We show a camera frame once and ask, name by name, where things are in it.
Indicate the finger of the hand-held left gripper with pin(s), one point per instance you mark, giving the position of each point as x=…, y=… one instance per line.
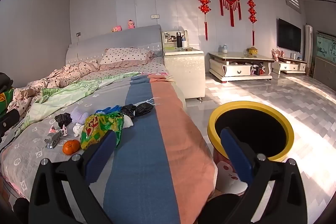
x=8, y=121

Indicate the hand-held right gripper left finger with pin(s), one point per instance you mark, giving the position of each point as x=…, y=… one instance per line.
x=101, y=158

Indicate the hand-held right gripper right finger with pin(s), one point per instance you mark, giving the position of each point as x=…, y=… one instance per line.
x=236, y=158

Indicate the green snack packet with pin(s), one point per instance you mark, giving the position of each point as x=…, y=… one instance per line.
x=99, y=129

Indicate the orange tangerine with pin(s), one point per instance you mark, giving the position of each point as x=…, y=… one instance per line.
x=71, y=147

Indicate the white tissue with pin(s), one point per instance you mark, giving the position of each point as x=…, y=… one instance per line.
x=128, y=121
x=78, y=129

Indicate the pink white wrapper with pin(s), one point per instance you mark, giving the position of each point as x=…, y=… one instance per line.
x=61, y=131

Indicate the silver wrapper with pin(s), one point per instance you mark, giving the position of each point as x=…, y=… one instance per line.
x=52, y=140

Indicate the blue rubber glove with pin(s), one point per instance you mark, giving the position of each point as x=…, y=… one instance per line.
x=107, y=109

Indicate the black plastic bag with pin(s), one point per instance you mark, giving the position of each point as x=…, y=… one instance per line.
x=144, y=108
x=63, y=119
x=128, y=110

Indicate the yellow rimmed red bin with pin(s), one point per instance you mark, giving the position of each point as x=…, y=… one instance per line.
x=262, y=106

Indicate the green leaf cushion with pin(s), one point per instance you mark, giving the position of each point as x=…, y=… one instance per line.
x=6, y=102

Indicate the black cloth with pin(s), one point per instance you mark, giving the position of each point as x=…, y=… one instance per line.
x=5, y=82

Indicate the grey blue orange blanket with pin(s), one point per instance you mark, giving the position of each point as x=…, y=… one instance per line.
x=147, y=161

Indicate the green patterned quilt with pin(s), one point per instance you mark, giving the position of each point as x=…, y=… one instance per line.
x=65, y=92

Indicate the pink floral quilt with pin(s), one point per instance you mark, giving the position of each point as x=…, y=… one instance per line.
x=65, y=77

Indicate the cream coffee table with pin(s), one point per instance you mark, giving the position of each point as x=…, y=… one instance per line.
x=231, y=69

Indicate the red container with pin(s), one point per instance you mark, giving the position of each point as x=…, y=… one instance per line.
x=258, y=69

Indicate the cream nightstand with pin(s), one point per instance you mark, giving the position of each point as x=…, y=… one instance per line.
x=183, y=74

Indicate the pink patterned cloth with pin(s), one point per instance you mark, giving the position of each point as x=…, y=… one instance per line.
x=158, y=74

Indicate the polka dot bedsheet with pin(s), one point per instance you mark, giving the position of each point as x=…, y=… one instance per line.
x=147, y=66

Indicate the polka dot pillow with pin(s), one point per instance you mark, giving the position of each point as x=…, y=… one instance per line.
x=123, y=56

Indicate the cream television stand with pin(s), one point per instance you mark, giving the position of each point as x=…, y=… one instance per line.
x=288, y=66

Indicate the yellow toy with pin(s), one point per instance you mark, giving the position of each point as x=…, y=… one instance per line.
x=252, y=51

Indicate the blue capped bottle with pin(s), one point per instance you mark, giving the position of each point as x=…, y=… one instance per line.
x=225, y=49

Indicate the pink figurine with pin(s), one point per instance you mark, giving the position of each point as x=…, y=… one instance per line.
x=277, y=55

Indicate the grey upholstered bed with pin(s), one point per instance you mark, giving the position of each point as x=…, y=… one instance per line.
x=118, y=37

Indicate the grey cabinet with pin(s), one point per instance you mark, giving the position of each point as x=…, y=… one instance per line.
x=324, y=71

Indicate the pink lying plush toy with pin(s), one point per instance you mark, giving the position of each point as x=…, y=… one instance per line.
x=116, y=28

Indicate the black thermos bottle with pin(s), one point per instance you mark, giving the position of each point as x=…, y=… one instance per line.
x=179, y=40

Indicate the black flat television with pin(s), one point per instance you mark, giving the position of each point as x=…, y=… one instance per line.
x=288, y=35

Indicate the white standing air conditioner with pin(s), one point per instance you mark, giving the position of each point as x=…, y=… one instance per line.
x=309, y=43

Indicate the glass fish tank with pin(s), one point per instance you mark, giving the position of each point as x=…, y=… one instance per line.
x=325, y=47

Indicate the white wall socket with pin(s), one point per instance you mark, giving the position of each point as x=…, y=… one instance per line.
x=155, y=16

